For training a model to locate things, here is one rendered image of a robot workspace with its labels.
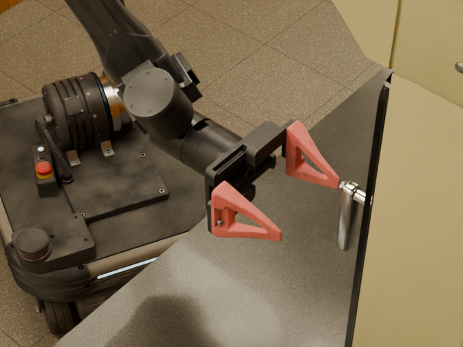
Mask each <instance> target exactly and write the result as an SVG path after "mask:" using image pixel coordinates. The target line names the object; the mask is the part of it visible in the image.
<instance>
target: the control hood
mask: <svg viewBox="0 0 463 347"><path fill-rule="evenodd" d="M332 1H333V3H334V5H335V7H336V8H337V10H338V12H339V13H340V15H341V16H342V18H343V19H344V22H345V23H346V24H347V26H348V28H349V29H350V31H351V33H352V35H353V36H354V38H355V40H356V41H357V43H358V45H359V46H360V48H361V49H362V51H363V52H364V55H365V56H366V57H367V58H368V59H370V60H372V61H374V62H376V63H378V64H380V65H382V66H384V67H386V68H388V69H391V68H393V66H394V61H395V52H396V47H397V42H398V33H399V28H400V19H401V14H402V5H403V1H404V0H332Z"/></svg>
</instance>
